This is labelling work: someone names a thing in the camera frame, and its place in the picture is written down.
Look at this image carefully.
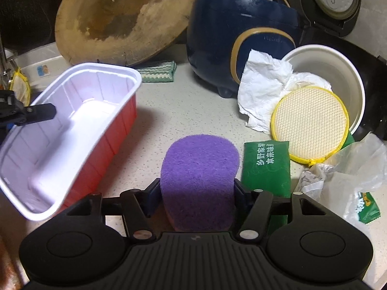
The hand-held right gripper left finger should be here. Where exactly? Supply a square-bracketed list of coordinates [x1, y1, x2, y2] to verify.
[65, 178, 162, 244]

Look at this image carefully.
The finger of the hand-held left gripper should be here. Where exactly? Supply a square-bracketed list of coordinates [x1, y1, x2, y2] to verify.
[0, 90, 57, 129]

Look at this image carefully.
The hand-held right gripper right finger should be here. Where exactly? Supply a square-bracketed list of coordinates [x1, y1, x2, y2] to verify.
[233, 179, 327, 244]

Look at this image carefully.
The green packet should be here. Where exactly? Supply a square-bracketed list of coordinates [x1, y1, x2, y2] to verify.
[240, 140, 292, 227]

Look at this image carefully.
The purple scrubbing sponge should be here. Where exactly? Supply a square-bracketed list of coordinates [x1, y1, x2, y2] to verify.
[160, 135, 241, 232]

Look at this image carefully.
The red and white plastic container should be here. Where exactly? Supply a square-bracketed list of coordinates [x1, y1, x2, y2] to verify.
[0, 62, 142, 221]

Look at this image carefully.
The white paper cup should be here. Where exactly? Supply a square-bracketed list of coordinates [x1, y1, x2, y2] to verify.
[281, 45, 366, 133]

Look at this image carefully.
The small yellow-rimmed pad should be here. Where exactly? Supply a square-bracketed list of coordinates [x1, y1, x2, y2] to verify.
[9, 68, 31, 103]

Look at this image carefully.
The white plastic box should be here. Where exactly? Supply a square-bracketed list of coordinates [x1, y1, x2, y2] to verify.
[20, 42, 73, 88]

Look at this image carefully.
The round yellow-rimmed scrubbing pad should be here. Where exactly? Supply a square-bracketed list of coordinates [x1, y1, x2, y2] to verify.
[270, 85, 350, 165]

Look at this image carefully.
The dark round pan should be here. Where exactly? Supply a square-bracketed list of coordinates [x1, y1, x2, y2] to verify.
[0, 0, 79, 55]

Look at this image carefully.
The crumpled white tissue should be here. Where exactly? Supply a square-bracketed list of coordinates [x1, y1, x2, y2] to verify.
[237, 49, 333, 133]

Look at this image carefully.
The clear plastic bag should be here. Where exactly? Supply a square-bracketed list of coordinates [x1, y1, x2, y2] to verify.
[292, 131, 387, 227]

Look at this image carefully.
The green striped cloth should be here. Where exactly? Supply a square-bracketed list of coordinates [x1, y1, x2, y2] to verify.
[133, 60, 177, 83]

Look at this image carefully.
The round wooden cutting board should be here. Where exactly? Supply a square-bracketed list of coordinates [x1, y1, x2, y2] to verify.
[54, 0, 205, 67]

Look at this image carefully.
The green snack wrapper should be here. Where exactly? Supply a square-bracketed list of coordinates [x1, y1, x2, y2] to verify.
[357, 192, 381, 225]

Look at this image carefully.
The blue rice cooker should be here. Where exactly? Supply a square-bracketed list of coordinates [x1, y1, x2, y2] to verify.
[186, 0, 303, 99]

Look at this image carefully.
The black rice cooker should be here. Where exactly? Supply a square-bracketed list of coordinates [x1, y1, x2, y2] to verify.
[287, 0, 387, 141]

